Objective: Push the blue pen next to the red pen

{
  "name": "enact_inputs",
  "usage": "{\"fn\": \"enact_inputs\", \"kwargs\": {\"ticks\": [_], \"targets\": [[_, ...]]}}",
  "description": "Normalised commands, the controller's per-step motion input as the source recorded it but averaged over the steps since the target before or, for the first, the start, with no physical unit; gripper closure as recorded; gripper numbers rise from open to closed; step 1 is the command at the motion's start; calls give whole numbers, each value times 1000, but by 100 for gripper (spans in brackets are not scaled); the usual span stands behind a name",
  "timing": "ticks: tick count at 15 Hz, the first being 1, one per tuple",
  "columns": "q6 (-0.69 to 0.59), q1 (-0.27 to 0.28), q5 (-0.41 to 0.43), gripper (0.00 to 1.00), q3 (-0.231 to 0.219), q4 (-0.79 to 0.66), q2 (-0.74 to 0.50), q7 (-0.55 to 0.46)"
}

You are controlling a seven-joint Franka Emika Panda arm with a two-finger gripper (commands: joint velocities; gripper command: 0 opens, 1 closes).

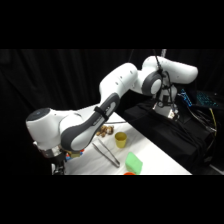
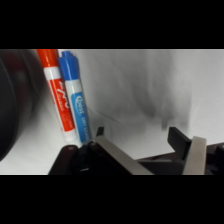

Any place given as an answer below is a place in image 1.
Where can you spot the small white control box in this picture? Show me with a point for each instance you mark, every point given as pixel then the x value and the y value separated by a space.
pixel 172 114

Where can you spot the black curtain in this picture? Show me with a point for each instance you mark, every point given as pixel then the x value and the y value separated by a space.
pixel 50 83

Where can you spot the metal kitchen tongs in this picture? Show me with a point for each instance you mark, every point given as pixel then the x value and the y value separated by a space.
pixel 107 154

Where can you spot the orange plastic cup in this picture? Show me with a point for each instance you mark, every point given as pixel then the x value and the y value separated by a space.
pixel 129 173

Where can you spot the black cloth-covered stand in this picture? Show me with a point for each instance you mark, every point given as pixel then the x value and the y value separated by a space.
pixel 173 140

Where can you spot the yellow plastic cup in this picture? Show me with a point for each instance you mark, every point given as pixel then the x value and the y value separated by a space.
pixel 120 140

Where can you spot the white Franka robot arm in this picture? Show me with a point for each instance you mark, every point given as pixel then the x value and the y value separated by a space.
pixel 120 80

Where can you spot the keyboard with blue backlight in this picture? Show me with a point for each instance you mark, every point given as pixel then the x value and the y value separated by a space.
pixel 206 99

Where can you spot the green block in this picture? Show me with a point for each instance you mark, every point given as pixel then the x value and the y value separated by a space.
pixel 134 162

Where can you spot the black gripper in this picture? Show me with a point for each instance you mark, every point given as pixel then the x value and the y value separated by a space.
pixel 57 166

